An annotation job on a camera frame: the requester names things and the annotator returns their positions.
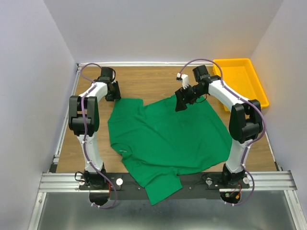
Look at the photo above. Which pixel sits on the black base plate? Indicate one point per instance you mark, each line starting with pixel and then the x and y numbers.
pixel 206 185

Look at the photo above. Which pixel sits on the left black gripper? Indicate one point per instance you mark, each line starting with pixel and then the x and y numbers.
pixel 117 95

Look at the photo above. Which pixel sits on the green t shirt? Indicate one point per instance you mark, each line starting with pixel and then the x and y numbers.
pixel 158 144

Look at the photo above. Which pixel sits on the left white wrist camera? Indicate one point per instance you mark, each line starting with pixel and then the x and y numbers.
pixel 110 72

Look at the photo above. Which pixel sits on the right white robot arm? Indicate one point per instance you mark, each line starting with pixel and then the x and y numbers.
pixel 246 119

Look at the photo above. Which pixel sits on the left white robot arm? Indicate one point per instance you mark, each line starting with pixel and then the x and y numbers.
pixel 84 122

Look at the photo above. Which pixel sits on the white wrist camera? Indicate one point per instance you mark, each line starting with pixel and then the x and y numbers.
pixel 184 79
pixel 110 72

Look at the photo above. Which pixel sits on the yellow plastic tray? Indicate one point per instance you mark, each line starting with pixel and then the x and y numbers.
pixel 240 75

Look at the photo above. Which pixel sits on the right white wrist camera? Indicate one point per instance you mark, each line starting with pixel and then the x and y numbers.
pixel 184 79

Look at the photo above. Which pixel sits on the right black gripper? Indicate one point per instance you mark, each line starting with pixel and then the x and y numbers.
pixel 180 94

